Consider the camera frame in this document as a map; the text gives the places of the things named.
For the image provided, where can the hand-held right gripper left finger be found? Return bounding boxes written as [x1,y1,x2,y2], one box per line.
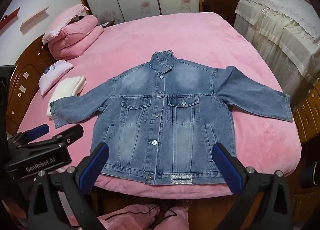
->
[27,142,110,230]

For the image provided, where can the wooden cabinet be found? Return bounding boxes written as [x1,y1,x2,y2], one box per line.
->
[291,88,320,143]

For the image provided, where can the pink quilted clothing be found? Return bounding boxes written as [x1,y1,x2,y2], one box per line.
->
[62,204,190,230]

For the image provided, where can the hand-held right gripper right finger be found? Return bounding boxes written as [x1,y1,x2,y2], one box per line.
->
[212,142,294,230]

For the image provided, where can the dark blue round object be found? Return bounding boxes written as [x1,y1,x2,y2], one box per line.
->
[299,161,320,188]

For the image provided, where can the folded pink quilt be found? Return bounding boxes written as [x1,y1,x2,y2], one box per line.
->
[47,15,105,61]

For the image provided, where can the folded white towel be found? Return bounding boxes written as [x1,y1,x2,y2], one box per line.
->
[46,76,87,120]

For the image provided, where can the red wall shelf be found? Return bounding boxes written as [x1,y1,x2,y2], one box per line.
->
[0,8,20,29]

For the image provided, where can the pink wall shelf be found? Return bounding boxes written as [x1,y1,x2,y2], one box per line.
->
[20,6,50,31]

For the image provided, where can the pink pillow with lace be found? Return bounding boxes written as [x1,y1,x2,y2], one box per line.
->
[41,4,90,45]

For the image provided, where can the white printed pillow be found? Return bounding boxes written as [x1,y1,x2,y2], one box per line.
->
[39,60,74,96]

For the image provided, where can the blue denim jacket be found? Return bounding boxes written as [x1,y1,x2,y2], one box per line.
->
[49,50,293,186]

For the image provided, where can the wooden headboard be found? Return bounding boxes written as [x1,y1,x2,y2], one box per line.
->
[5,34,57,129]

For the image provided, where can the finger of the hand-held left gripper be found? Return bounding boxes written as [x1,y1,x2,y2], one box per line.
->
[47,124,84,146]
[15,123,50,143]

